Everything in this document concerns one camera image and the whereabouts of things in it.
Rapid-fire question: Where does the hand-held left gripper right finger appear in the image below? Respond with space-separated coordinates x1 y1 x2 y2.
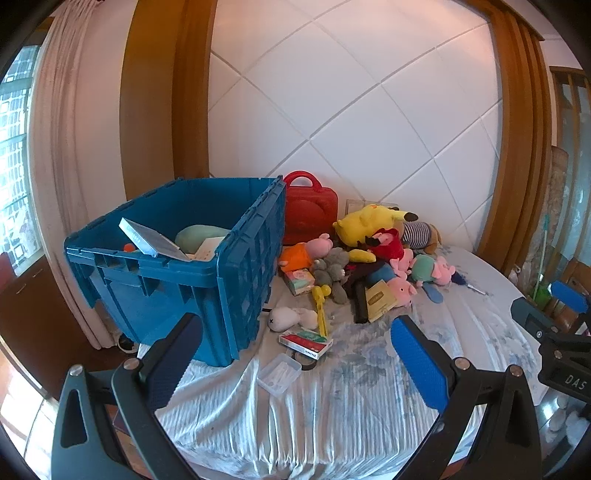
390 315 543 480

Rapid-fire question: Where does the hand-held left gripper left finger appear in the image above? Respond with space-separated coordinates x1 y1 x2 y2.
51 313 218 480

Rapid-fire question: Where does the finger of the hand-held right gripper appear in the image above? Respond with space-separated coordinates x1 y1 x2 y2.
510 296 560 334
551 280 591 324

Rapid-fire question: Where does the blue plastic crate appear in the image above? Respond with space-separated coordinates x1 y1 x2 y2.
64 175 288 366

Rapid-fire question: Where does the red dress pig plush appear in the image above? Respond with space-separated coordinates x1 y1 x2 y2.
365 227 415 277

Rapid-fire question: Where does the desktop with floral cloth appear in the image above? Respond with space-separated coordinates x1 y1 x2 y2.
154 244 550 467

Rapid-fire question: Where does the wooden chair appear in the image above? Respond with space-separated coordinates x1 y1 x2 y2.
540 258 591 335

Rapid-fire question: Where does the green mop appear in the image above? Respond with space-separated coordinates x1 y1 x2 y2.
531 217 555 306

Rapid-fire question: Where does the yellow-green booklet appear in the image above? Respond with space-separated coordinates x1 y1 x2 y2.
365 280 400 322

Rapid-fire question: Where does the blue shirt pig plush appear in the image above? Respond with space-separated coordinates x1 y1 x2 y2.
367 265 416 308

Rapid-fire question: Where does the black stick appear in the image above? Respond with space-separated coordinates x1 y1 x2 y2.
353 281 370 324

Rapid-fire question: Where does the green dress pig plush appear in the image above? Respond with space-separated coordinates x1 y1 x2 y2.
410 254 457 288

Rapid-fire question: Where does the small clear plastic box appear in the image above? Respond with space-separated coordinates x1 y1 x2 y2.
257 353 302 397

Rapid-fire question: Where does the dark cloth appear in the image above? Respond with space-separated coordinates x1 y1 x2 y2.
344 262 384 288

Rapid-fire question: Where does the yellow plastic toy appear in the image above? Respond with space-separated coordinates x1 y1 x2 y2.
312 285 332 337

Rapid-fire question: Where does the white paper card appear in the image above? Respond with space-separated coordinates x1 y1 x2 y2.
187 236 227 261

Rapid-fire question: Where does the white plush toy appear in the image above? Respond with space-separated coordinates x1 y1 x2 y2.
268 307 319 332

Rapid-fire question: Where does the grey elephant plush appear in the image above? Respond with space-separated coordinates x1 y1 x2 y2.
310 247 352 304

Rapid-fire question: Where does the striped shirt dog plush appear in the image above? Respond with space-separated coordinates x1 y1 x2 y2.
397 222 441 254

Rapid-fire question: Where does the pale green cushion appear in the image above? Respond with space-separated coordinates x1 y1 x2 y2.
174 225 232 254

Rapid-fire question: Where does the pastel tissue pack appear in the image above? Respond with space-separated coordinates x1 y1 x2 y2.
283 268 317 296

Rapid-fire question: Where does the yellow mouse plush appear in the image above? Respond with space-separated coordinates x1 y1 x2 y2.
333 204 419 264

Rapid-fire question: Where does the wooden glass door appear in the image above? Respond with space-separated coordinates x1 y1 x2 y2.
549 67 591 296

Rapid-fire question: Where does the orange shirt pig plush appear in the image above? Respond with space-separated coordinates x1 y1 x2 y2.
278 233 334 273

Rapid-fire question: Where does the red carry case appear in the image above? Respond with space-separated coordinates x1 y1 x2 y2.
283 171 338 246

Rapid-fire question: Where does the white curtain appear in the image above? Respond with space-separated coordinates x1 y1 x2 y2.
30 0 134 349

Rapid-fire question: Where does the window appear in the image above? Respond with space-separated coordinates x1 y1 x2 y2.
0 44 51 278

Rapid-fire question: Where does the wooden pillar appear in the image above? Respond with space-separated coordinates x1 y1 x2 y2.
121 0 218 204

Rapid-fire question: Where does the wooden door frame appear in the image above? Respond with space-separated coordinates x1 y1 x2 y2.
475 11 555 273

